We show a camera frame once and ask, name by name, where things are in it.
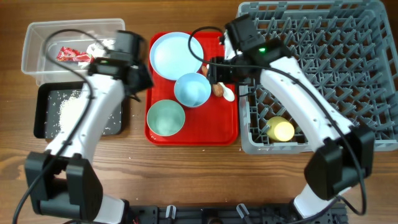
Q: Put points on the light blue plate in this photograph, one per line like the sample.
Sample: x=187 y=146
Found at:
x=170 y=56

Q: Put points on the green bowl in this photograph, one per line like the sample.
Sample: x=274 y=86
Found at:
x=165 y=118

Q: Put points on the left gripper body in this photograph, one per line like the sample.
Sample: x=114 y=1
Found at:
x=145 y=81

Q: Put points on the black plastic tray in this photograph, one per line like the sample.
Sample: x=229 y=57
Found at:
x=41 y=106

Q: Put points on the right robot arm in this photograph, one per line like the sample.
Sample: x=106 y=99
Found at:
x=343 y=153

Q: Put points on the yellow plastic cup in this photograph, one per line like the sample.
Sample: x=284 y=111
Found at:
x=280 y=129

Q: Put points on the pile of white rice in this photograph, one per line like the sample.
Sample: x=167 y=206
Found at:
x=64 y=108

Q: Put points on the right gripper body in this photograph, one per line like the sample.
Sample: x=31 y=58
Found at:
x=227 y=74

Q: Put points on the red serving tray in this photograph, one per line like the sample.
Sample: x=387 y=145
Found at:
x=213 y=124

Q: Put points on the white napkin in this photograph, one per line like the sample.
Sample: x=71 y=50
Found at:
x=97 y=50

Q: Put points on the white plastic spoon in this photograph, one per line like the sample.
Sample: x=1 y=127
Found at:
x=228 y=93

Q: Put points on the grey dishwasher rack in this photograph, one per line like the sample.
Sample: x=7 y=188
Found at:
x=346 y=50

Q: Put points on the light blue bowl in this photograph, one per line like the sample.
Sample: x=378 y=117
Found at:
x=192 y=90

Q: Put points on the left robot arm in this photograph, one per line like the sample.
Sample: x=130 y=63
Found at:
x=61 y=180

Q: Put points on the black mounting rail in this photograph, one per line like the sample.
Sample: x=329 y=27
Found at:
x=266 y=214

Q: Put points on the clear plastic bin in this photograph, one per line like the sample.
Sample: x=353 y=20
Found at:
x=43 y=71

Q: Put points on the red snack wrapper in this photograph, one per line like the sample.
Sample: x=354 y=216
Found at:
x=67 y=54

